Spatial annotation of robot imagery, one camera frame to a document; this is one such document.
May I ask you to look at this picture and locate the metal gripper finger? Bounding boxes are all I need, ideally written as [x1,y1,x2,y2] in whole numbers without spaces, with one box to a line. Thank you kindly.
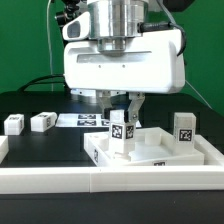
[96,91,114,119]
[125,92,145,123]

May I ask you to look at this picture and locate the black cable bundle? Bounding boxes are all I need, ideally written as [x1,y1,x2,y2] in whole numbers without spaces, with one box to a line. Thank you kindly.
[16,74,66,92]

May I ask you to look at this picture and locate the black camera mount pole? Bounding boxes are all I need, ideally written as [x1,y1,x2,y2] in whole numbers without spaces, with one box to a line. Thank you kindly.
[55,0,81,27]

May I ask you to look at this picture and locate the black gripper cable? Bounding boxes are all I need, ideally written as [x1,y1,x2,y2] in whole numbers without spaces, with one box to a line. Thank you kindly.
[137,20,188,58]

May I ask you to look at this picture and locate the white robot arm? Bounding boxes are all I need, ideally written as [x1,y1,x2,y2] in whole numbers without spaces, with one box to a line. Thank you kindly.
[57,0,195,122]

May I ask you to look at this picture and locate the white square table top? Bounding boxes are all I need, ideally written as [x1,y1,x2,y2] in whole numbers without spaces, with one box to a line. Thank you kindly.
[84,127,204,167]

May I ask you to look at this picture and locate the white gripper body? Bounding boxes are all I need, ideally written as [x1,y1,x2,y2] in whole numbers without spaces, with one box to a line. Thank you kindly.
[64,30,185,93]

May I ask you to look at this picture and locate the white sheet with fiducial markers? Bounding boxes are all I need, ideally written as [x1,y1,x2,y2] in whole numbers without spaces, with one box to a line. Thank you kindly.
[55,113,142,129]

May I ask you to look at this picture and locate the white thin cable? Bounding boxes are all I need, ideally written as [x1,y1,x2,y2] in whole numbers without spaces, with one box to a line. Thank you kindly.
[46,0,56,92]

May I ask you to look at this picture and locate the white workspace frame wall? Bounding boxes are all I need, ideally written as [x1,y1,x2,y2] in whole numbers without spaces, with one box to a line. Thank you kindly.
[0,134,224,195]

